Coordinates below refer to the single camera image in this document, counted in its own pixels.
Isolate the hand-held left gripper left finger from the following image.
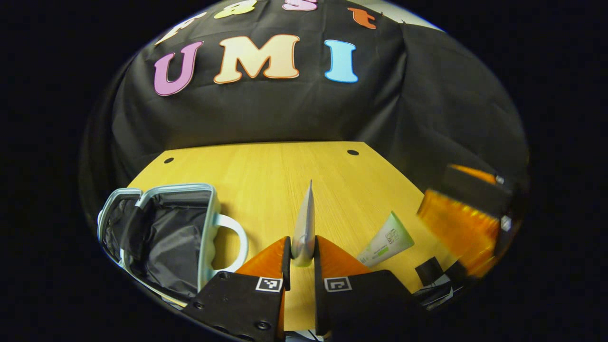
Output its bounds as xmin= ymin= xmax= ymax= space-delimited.
xmin=182 ymin=236 xmax=292 ymax=342

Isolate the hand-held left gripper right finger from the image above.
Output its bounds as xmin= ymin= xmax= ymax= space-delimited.
xmin=313 ymin=235 xmax=429 ymax=336

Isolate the white green skin care tube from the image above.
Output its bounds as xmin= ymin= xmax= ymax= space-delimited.
xmin=357 ymin=211 xmax=415 ymax=268

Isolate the small pale blue suitcase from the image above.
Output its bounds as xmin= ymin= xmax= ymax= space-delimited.
xmin=97 ymin=183 xmax=249 ymax=307

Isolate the silver skin care tube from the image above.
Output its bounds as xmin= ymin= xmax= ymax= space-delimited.
xmin=291 ymin=180 xmax=317 ymax=268

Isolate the black backdrop cloth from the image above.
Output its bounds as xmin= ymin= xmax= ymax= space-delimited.
xmin=81 ymin=0 xmax=530 ymax=209

